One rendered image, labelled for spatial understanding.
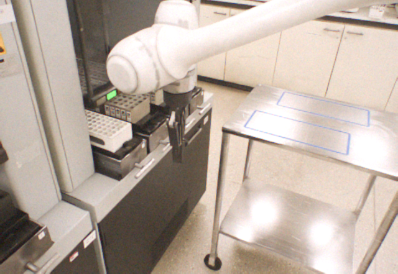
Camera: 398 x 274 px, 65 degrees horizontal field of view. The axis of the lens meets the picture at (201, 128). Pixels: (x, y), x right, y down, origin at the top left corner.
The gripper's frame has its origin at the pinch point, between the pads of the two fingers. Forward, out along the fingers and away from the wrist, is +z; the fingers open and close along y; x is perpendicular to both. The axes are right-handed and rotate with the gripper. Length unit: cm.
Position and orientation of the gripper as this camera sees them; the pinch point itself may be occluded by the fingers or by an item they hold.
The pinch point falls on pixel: (177, 151)
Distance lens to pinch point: 91.3
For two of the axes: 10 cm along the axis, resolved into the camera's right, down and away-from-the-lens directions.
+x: 9.8, 1.4, -1.7
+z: -0.3, 8.5, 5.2
